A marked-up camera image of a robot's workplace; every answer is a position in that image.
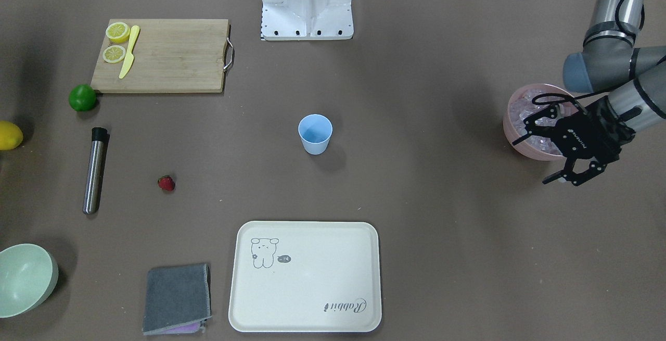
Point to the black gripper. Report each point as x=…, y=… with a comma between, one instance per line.
x=584, y=142

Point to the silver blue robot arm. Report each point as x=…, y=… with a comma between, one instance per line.
x=614, y=90

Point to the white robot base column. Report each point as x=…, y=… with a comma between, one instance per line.
x=306, y=20

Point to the pile of ice cubes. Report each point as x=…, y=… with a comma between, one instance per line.
x=523, y=109

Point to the light blue cup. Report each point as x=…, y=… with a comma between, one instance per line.
x=315, y=132

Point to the pink bowl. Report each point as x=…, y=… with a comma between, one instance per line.
x=530, y=148

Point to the cream rabbit tray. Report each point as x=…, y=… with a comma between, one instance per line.
x=306, y=277

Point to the red strawberry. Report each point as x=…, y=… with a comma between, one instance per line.
x=166, y=183

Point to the wooden cutting board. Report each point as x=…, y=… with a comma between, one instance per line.
x=171, y=56

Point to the grey folded cloth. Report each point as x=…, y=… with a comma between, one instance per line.
x=177, y=300

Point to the yellow plastic knife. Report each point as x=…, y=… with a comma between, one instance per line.
x=129, y=56

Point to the upper lemon half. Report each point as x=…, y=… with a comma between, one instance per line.
x=118, y=32

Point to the lemon half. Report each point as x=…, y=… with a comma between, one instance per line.
x=118, y=32
x=114, y=54

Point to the lower lemon half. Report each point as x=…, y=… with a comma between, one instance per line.
x=114, y=54

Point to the steel muddler black tip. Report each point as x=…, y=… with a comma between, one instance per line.
x=94, y=175

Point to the green lime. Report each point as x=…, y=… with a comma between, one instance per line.
x=82, y=98

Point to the mint green bowl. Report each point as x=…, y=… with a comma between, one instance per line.
x=29, y=275

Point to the yellow lemon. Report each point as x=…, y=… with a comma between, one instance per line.
x=11, y=135

